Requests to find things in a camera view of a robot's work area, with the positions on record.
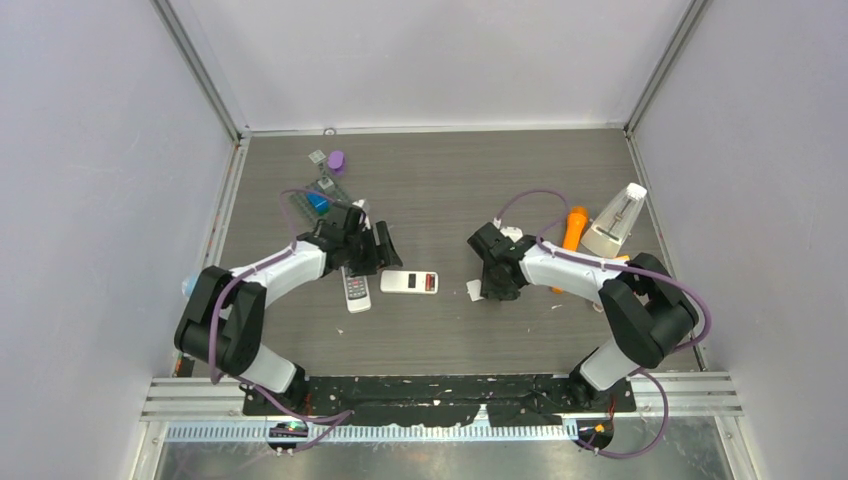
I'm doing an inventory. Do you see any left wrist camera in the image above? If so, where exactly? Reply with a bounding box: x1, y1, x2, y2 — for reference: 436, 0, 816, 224
353, 199, 370, 216

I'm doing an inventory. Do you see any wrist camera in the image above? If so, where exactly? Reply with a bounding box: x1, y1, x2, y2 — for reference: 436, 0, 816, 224
353, 199, 370, 216
497, 224, 524, 243

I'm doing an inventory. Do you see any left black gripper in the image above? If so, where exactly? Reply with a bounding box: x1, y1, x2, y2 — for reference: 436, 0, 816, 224
343, 221, 400, 278

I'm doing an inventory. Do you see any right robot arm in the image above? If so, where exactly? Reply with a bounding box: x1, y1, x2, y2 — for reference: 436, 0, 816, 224
467, 223, 700, 411

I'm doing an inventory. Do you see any white remote control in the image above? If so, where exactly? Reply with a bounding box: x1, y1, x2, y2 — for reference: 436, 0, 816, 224
341, 268, 372, 314

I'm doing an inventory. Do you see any purple plastic cup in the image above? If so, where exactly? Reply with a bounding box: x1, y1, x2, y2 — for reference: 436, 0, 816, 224
327, 150, 347, 175

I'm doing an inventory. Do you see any grey lego baseplate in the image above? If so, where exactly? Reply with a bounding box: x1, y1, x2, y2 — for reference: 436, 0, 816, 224
290, 178, 354, 222

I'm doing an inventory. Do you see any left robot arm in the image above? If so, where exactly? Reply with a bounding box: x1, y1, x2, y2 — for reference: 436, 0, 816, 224
174, 203, 402, 414

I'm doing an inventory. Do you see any blue lego brick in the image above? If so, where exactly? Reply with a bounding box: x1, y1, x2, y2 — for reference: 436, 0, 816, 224
306, 193, 332, 215

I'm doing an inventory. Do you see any red and white remote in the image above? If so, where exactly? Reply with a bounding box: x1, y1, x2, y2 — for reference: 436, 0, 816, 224
379, 270, 438, 295

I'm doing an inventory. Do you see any blue plastic bottle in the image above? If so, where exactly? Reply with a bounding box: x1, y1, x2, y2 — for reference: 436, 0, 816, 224
181, 274, 198, 299

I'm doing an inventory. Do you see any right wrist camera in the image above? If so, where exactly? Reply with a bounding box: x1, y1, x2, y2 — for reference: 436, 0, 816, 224
497, 224, 524, 243

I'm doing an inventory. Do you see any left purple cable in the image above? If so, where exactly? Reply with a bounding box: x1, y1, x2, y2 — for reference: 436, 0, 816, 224
207, 188, 356, 452

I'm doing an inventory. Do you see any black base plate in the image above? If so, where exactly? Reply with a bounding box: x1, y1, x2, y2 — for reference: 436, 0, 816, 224
242, 373, 636, 427

